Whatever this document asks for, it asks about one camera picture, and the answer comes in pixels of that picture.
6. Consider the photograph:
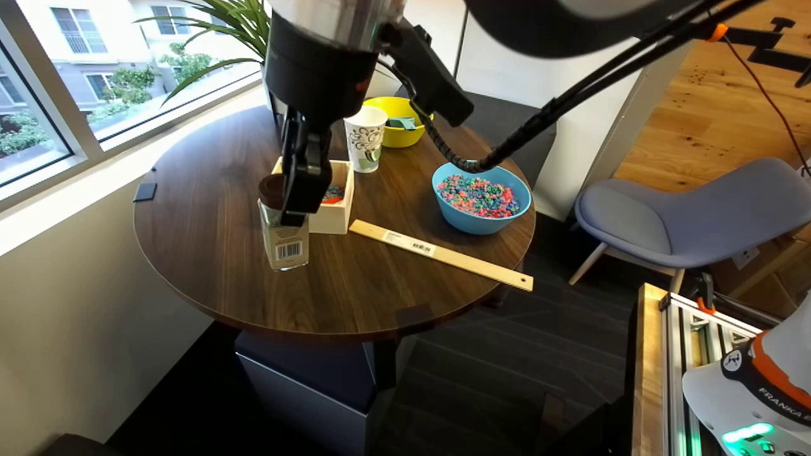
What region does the thin black cable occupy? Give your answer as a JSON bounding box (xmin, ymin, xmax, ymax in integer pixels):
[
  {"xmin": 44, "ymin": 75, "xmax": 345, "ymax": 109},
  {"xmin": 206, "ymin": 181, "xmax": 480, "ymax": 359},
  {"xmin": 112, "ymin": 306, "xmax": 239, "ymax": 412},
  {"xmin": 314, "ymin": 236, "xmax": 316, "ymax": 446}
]
[{"xmin": 723, "ymin": 36, "xmax": 811, "ymax": 179}]

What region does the printed white paper cup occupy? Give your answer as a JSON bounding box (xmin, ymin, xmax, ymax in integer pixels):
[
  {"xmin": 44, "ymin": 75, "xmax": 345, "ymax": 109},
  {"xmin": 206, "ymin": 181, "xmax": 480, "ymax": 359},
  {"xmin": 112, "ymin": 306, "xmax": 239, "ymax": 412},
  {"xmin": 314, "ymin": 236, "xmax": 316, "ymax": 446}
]
[{"xmin": 342, "ymin": 103, "xmax": 391, "ymax": 178}]

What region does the white window frame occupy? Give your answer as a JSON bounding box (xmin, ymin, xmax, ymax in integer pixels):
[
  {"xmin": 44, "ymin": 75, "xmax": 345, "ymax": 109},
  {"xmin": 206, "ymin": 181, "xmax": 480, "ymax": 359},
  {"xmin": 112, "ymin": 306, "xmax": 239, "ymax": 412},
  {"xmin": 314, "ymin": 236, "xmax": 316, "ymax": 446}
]
[{"xmin": 0, "ymin": 0, "xmax": 274, "ymax": 213}]

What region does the yellow plastic bowl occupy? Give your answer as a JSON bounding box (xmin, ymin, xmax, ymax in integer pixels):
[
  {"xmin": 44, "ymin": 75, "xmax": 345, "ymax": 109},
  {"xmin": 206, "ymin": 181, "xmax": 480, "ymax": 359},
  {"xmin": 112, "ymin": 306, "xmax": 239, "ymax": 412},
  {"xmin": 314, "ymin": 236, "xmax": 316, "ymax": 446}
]
[{"xmin": 363, "ymin": 93, "xmax": 428, "ymax": 151}]

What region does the aluminium profile stand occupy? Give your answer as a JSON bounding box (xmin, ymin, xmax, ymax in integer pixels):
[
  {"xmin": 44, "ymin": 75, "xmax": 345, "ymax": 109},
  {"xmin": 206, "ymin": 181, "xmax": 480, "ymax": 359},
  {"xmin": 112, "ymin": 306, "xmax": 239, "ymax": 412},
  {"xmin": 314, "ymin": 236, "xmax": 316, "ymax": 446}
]
[{"xmin": 632, "ymin": 280, "xmax": 767, "ymax": 456}]

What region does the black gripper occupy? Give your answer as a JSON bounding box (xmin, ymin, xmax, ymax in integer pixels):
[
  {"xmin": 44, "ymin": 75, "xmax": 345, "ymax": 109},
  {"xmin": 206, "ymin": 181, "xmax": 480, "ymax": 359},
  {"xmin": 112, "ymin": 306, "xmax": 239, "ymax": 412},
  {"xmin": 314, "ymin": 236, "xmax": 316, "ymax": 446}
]
[{"xmin": 265, "ymin": 12, "xmax": 381, "ymax": 224}]

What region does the black boom pole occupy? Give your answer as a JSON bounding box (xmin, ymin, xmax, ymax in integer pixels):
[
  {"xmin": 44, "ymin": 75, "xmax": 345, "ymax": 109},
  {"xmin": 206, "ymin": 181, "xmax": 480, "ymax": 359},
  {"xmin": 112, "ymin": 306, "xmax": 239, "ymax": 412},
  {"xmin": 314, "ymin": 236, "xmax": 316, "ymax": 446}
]
[{"xmin": 471, "ymin": 0, "xmax": 767, "ymax": 174}]

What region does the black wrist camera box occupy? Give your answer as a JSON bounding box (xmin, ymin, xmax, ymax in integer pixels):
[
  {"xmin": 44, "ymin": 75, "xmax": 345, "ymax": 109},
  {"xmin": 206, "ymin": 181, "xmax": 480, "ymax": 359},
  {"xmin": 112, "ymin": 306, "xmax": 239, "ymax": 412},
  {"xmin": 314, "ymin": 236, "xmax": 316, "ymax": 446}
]
[{"xmin": 382, "ymin": 18, "xmax": 476, "ymax": 128}]

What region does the small black flat object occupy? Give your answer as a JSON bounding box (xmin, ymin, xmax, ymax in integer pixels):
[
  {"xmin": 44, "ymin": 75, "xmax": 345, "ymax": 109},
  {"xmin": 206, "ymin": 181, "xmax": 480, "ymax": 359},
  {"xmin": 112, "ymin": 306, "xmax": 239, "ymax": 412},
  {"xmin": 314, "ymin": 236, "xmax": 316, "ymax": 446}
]
[{"xmin": 132, "ymin": 171, "xmax": 162, "ymax": 204}]

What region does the black corrugated cable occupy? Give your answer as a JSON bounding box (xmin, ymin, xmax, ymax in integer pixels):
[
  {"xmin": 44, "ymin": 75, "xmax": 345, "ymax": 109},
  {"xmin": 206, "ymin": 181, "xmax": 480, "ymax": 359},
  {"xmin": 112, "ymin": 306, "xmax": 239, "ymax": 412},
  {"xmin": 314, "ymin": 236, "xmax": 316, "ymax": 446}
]
[{"xmin": 404, "ymin": 83, "xmax": 510, "ymax": 174}]

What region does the long wooden ruler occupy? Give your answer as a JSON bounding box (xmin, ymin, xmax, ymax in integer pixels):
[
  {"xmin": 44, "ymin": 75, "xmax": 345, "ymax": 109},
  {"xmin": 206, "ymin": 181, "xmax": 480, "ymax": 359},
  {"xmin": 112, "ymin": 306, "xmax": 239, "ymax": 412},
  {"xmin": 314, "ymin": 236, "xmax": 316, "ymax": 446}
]
[{"xmin": 347, "ymin": 218, "xmax": 538, "ymax": 293}]

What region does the blue box ottoman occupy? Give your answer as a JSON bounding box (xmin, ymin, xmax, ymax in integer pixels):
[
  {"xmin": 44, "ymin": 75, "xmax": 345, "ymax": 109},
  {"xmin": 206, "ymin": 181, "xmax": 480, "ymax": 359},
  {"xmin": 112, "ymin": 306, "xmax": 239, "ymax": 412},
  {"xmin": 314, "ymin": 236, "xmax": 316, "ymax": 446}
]
[{"xmin": 233, "ymin": 327, "xmax": 381, "ymax": 456}]

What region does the black tripod stand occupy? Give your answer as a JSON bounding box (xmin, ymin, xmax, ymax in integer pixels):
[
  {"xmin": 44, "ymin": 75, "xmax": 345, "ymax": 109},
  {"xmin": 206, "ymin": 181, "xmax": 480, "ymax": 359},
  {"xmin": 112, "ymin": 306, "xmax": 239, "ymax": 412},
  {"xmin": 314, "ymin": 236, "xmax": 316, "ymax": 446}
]
[{"xmin": 720, "ymin": 12, "xmax": 811, "ymax": 91}]

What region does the blue plastic bowl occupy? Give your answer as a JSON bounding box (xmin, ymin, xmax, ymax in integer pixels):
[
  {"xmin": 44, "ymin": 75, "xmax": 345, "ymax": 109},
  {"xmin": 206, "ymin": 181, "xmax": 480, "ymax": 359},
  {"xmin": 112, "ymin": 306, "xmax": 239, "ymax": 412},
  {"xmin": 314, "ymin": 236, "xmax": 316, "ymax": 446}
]
[{"xmin": 428, "ymin": 160, "xmax": 535, "ymax": 238}]

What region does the brown-capped clear bottle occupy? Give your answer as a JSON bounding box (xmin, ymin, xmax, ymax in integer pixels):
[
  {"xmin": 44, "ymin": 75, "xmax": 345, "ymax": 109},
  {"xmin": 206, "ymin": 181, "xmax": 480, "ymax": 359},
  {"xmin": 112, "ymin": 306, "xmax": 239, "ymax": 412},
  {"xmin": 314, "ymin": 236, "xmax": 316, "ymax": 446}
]
[{"xmin": 257, "ymin": 171, "xmax": 314, "ymax": 274}]

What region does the grey-blue upholstered chair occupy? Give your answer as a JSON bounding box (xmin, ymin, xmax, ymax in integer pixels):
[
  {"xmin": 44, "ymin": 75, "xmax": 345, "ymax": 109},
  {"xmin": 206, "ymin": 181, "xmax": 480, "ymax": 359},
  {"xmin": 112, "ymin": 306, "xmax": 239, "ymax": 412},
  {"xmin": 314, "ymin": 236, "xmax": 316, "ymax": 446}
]
[{"xmin": 566, "ymin": 156, "xmax": 811, "ymax": 293}]

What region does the green potted plant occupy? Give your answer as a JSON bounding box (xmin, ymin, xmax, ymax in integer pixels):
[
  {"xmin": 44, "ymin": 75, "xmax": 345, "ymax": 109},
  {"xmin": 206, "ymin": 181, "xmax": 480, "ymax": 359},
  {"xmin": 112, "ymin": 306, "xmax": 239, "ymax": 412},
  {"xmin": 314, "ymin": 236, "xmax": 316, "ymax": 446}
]
[{"xmin": 137, "ymin": 0, "xmax": 276, "ymax": 103}]

